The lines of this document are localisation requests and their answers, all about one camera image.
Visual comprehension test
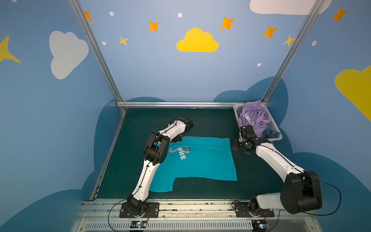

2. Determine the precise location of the white plastic laundry basket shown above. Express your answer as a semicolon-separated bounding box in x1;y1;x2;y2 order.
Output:
233;100;283;141

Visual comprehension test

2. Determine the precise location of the teal printed t-shirt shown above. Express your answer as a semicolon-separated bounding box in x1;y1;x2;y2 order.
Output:
150;136;237;193

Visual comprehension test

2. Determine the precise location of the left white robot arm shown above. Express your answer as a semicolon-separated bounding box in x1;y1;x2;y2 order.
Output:
125;117;193;217

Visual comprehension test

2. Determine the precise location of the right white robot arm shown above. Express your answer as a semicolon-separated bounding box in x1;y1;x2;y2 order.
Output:
233;125;322;217

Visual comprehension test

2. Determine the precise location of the dark blue t-shirt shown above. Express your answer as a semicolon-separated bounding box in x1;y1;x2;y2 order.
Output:
261;122;282;139

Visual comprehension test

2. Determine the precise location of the purple t-shirt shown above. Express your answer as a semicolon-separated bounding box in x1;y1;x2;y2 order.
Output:
238;100;271;137

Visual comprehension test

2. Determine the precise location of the right green circuit board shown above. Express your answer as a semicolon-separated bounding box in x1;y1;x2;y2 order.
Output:
251;220;268;232

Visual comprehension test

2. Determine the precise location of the green circuit board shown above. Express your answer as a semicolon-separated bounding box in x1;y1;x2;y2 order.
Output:
251;220;268;232
129;220;147;229

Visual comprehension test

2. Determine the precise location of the left green circuit board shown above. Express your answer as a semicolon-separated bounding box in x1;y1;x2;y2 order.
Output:
129;220;147;229

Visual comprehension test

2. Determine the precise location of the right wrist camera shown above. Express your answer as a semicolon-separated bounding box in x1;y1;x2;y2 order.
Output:
240;125;257;140

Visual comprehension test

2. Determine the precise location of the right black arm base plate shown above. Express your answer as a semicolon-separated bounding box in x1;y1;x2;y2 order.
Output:
231;201;275;218

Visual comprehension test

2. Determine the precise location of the rear horizontal aluminium frame bar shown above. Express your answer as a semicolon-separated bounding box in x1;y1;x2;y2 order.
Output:
116;101;269;109

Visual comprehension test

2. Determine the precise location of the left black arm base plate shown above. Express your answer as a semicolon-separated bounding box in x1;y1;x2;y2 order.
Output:
119;202;160;218

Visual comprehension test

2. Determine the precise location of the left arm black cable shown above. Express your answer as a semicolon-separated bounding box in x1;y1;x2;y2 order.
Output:
108;198;128;232

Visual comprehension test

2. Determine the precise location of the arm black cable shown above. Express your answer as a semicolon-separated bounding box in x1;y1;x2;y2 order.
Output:
108;198;128;232
301;173;342;217

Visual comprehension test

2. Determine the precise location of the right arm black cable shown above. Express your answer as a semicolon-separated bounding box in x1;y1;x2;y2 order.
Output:
301;173;342;217

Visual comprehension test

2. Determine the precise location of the front aluminium rail base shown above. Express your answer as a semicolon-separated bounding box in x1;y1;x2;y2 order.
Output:
71;199;322;232

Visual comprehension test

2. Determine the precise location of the right aluminium frame post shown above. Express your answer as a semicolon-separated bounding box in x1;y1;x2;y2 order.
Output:
261;0;325;103

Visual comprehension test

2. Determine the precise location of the aluminium frame post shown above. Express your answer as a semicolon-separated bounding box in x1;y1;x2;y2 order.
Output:
261;0;325;103
68;0;122;102

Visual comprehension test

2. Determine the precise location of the left aluminium frame post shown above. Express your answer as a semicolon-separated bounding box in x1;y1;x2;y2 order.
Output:
68;0;122;102

